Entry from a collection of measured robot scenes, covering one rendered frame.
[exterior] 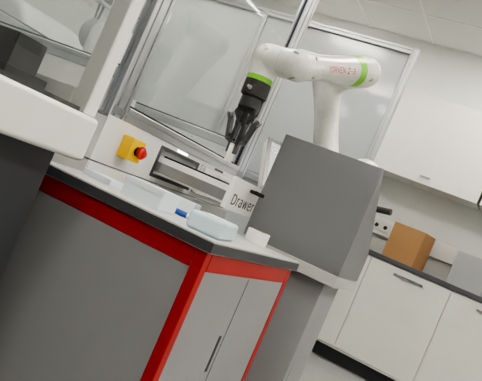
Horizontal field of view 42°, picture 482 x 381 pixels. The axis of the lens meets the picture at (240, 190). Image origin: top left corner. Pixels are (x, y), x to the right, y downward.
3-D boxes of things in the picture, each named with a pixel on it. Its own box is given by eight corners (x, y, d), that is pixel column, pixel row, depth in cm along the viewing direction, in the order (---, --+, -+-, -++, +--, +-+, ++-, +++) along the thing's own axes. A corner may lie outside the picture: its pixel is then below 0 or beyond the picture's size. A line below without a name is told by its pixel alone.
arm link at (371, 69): (358, 91, 251) (356, 60, 250) (387, 85, 243) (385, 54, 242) (333, 89, 237) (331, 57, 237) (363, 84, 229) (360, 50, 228)
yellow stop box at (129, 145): (139, 165, 201) (148, 144, 201) (127, 159, 194) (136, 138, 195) (127, 159, 203) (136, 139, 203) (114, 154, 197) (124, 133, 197)
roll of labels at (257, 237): (256, 245, 188) (262, 233, 188) (239, 236, 192) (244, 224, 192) (268, 249, 193) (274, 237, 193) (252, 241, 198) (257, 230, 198)
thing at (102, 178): (132, 193, 178) (134, 188, 178) (109, 185, 171) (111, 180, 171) (104, 180, 185) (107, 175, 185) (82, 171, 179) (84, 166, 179)
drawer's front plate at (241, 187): (256, 220, 230) (268, 192, 230) (224, 208, 203) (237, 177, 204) (252, 218, 230) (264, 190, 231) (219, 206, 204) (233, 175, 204)
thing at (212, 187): (252, 214, 229) (259, 198, 229) (223, 202, 206) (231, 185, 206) (165, 175, 246) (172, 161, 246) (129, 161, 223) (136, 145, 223)
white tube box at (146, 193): (174, 215, 165) (182, 196, 165) (157, 210, 157) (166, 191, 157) (137, 197, 170) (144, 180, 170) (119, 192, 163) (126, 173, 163)
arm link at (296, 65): (331, 82, 238) (337, 52, 235) (357, 88, 231) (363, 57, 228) (271, 78, 210) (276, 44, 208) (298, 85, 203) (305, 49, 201)
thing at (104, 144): (228, 210, 280) (241, 180, 280) (89, 159, 187) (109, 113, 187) (73, 140, 320) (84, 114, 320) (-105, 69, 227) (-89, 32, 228)
